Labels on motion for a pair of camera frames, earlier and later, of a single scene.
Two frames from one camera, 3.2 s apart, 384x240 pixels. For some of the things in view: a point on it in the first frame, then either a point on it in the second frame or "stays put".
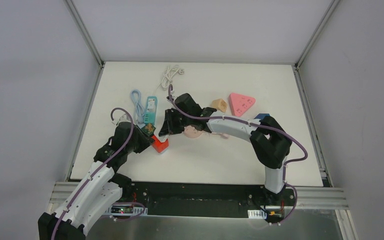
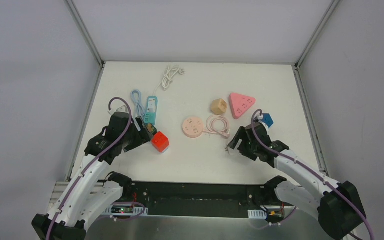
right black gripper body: x=169 y=124 -> x=240 y=142
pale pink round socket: x=190 y=131 stays put
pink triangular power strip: x=240 y=104 stays put
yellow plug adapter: x=220 y=104 stays put
